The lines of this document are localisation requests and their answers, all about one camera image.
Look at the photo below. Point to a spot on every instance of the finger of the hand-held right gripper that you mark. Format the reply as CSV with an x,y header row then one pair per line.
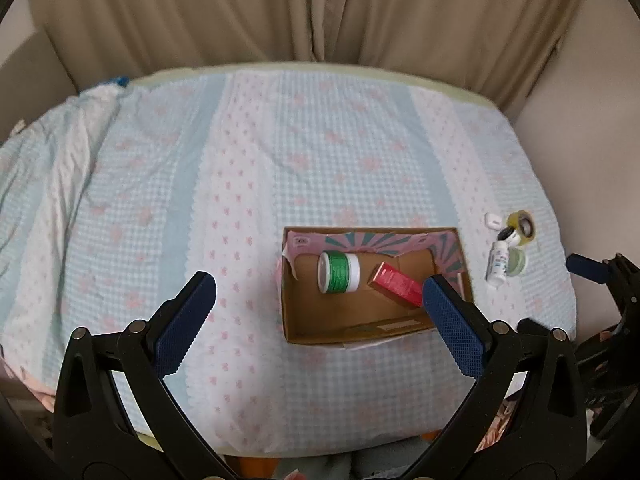
x,y
597,347
587,268

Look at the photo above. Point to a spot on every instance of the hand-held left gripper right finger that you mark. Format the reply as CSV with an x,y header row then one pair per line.
x,y
452,327

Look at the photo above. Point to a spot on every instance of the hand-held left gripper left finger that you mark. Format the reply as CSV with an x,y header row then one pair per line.
x,y
187,320

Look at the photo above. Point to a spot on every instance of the pale green jar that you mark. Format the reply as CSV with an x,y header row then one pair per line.
x,y
518,261

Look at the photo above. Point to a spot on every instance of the small white printed bottle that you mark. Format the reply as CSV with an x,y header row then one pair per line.
x,y
497,265

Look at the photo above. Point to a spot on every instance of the white bottle with black cap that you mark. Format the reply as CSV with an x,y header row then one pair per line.
x,y
507,236

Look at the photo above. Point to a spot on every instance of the cardboard box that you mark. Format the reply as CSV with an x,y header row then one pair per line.
x,y
350,317

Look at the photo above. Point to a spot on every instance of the white earbuds case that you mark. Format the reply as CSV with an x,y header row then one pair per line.
x,y
492,221

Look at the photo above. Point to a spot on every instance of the yellowish clear tape roll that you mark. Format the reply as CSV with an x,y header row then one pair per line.
x,y
525,237

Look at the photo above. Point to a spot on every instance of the red rectangular carton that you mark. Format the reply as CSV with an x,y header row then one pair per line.
x,y
395,284

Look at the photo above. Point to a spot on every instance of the green jar with white lid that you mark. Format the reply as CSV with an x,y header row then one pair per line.
x,y
337,272

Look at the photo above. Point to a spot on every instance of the orange object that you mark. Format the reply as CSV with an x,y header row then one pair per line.
x,y
257,467

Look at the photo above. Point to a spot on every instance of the blue checked floral blanket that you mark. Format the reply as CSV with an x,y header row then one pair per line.
x,y
250,160

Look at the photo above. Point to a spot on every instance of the grey cloth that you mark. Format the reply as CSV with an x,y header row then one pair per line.
x,y
320,469

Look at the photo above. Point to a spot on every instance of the pale green mattress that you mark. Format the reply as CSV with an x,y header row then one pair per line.
x,y
450,91

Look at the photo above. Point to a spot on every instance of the small blue object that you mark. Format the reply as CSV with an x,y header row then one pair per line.
x,y
120,80

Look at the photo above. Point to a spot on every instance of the beige curtain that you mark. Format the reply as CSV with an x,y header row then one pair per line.
x,y
300,10

